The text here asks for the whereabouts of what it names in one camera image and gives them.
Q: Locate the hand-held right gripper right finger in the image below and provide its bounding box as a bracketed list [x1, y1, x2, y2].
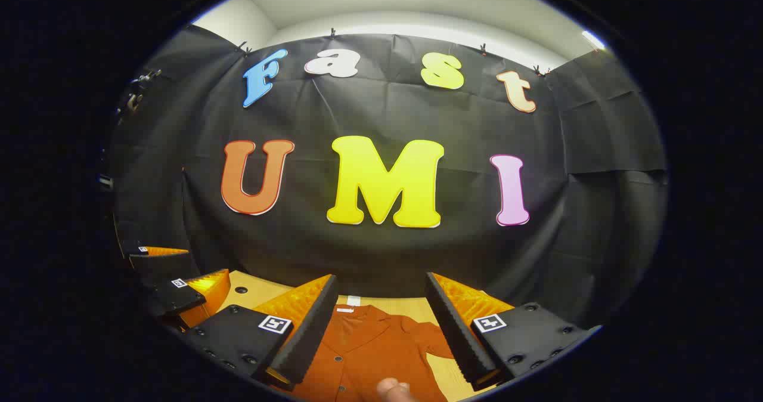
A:
[424, 272, 601, 392]

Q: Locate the orange knitted cardigan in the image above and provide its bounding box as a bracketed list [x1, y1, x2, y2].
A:
[291, 296, 461, 402]

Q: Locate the black backdrop cloth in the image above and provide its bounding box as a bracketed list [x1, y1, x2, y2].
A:
[107, 23, 668, 331]

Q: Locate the dark metal stand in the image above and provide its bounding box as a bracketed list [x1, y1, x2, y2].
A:
[116, 70, 163, 125]

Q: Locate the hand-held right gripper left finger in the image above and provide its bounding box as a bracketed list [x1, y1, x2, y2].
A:
[190, 274, 339, 392]

